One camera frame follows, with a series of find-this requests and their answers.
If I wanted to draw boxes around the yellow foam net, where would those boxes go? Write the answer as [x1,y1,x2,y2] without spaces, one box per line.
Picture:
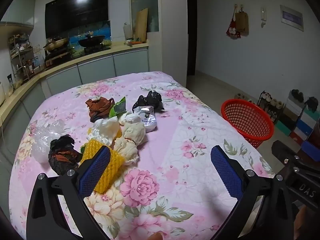
[79,139,125,194]

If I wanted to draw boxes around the silver white packet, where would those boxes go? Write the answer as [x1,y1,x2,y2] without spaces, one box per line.
[132,106,157,132]

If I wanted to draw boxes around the person's left hand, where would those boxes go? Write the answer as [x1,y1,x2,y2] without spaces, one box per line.
[147,231,165,240]

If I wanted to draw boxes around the stack of shoe boxes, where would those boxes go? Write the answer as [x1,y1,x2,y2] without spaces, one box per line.
[277,90,320,145]

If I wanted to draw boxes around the brown plastic bag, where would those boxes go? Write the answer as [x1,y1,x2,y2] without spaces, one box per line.
[85,97,115,123]

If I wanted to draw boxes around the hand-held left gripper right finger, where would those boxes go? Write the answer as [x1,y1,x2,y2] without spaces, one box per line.
[210,145,294,240]

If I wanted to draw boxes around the frosted glass panel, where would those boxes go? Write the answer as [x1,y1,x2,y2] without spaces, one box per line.
[130,0,160,33]

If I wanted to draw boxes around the green snack wrapper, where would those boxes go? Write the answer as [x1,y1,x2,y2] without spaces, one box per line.
[109,97,128,118]

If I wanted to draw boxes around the red hanging bag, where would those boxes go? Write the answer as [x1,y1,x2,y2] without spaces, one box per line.
[226,6,242,39]

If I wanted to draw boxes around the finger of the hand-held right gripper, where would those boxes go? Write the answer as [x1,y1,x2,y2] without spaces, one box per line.
[272,140,304,167]

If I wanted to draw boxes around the kitchen base cabinets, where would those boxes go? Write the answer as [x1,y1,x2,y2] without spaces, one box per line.
[0,42,150,155]

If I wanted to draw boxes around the pink floral blanket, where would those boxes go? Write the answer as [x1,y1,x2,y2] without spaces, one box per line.
[9,71,278,240]

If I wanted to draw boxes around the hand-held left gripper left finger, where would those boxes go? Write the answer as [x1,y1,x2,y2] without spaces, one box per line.
[26,145,112,240]

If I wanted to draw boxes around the pair of black shoes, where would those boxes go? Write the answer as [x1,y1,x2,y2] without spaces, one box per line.
[291,89,304,102]
[305,97,318,113]

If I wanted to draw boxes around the metal spice rack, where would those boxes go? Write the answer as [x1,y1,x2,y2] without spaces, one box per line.
[9,34,34,79]

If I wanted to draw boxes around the wooden cutting board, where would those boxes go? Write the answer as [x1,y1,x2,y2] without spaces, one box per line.
[135,8,148,40]

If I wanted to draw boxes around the black range hood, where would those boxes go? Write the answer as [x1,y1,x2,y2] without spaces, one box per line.
[45,0,108,38]

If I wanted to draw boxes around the dark door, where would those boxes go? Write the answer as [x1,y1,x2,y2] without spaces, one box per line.
[186,0,198,77]

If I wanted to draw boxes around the black plastic bag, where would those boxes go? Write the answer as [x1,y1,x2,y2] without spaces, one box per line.
[132,90,165,113]

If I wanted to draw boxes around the black wok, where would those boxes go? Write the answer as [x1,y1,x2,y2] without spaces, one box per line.
[78,35,106,48]

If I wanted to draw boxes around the brown paper bag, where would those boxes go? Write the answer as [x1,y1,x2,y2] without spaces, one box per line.
[235,9,249,33]

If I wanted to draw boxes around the person's right hand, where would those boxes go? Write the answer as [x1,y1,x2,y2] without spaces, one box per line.
[294,205,309,240]

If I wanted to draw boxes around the golden cooking pot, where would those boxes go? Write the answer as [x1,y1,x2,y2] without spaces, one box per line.
[43,37,70,53]

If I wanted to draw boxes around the red plastic basket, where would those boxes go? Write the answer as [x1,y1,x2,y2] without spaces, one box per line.
[221,99,275,148]

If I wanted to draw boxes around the black cooktop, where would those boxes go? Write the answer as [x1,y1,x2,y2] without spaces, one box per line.
[84,45,112,54]

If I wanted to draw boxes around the induction cooker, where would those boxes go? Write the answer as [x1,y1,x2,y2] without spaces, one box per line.
[45,51,72,62]

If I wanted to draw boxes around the grey electrical panel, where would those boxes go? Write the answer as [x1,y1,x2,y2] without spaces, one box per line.
[280,4,305,32]

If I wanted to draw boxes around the clear plastic bag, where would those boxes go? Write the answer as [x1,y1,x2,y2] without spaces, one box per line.
[31,119,66,162]

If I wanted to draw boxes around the black shoe rack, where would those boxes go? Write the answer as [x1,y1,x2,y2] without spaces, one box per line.
[257,91,284,124]

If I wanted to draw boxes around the clear plastic bottle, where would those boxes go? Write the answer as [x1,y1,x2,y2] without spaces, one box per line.
[123,22,133,40]

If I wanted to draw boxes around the upper kitchen cabinet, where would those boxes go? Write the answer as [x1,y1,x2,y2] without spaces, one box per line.
[0,0,38,27]

